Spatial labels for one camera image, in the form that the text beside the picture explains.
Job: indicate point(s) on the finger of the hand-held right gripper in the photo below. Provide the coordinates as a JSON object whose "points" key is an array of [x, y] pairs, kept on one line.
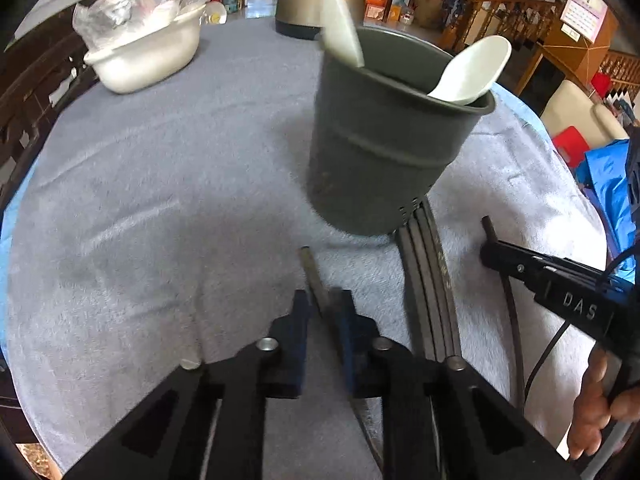
{"points": [[510, 260]]}

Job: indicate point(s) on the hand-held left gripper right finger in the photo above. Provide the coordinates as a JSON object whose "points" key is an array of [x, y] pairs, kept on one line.
{"points": [[345, 332]]}

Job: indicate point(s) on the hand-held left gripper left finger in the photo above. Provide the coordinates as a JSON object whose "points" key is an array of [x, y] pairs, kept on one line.
{"points": [[300, 332]]}

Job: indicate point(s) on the dark chopstick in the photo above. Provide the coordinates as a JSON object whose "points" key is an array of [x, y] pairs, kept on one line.
{"points": [[430, 270], [419, 270], [515, 335], [312, 275], [407, 270], [442, 270]]}

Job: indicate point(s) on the grey utensil holder cup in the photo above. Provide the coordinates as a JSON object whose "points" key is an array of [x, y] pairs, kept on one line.
{"points": [[380, 150]]}

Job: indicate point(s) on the person's right hand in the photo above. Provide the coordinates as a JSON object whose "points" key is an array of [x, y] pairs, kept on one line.
{"points": [[587, 410]]}

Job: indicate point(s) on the blue cloth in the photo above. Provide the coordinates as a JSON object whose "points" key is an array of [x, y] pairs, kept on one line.
{"points": [[605, 185]]}

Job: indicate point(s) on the red plastic stool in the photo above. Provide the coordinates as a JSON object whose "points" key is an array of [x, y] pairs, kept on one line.
{"points": [[570, 145]]}

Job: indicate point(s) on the light blue tablecloth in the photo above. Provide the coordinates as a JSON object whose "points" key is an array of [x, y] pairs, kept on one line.
{"points": [[517, 107]]}

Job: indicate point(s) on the cream chair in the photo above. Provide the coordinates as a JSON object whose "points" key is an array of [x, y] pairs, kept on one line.
{"points": [[575, 105]]}

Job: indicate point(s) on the white spoon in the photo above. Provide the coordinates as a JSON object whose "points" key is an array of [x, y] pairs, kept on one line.
{"points": [[475, 75], [342, 35]]}

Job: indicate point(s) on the grey towel cloth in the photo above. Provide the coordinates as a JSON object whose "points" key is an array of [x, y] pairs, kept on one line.
{"points": [[150, 210]]}

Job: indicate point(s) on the wooden stair railing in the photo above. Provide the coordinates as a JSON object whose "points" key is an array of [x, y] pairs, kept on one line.
{"points": [[500, 10]]}

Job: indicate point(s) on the white plastic basin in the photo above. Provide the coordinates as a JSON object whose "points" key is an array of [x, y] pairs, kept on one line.
{"points": [[145, 60]]}

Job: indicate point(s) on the small white fan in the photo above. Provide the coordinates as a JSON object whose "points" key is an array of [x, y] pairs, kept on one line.
{"points": [[215, 12]]}

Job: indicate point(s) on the steel kettle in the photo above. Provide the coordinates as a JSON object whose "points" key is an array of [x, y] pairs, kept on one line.
{"points": [[300, 0]]}

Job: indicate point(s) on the dark carved wooden sideboard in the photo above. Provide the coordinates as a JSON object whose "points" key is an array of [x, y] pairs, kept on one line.
{"points": [[30, 110]]}

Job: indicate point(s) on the clear plastic bag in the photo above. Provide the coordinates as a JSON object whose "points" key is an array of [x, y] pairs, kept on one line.
{"points": [[130, 5]]}

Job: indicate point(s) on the wall calendar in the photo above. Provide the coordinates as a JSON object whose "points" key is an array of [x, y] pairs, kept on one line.
{"points": [[582, 7]]}

